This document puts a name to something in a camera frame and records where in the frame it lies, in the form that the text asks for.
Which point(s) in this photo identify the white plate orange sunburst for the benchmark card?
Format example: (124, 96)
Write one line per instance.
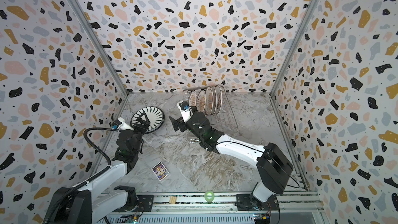
(192, 99)

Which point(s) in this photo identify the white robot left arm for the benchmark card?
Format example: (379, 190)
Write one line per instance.
(83, 203)

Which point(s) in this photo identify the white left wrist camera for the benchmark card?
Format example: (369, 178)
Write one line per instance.
(120, 124)

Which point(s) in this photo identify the green tape roll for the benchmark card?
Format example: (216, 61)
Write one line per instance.
(209, 196)

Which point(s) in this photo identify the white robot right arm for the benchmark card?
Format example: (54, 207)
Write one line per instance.
(273, 166)

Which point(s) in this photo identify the small wooden block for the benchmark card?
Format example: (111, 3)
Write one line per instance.
(173, 200)

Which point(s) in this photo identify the white plate black stripes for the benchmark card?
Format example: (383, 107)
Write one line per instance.
(151, 114)

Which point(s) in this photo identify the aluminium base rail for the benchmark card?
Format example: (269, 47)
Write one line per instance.
(293, 207)

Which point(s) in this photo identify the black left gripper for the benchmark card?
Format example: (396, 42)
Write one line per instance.
(143, 128)

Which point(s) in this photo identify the metal wire dish rack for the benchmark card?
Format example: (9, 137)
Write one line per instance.
(225, 121)

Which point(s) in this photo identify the sunburst plate green rim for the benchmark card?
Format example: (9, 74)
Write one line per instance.
(201, 101)

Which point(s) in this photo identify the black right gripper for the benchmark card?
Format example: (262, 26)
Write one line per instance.
(181, 121)

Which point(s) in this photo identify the white plate red characters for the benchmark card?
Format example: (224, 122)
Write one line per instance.
(210, 100)

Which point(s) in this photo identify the purple playing card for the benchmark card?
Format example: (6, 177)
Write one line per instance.
(160, 171)

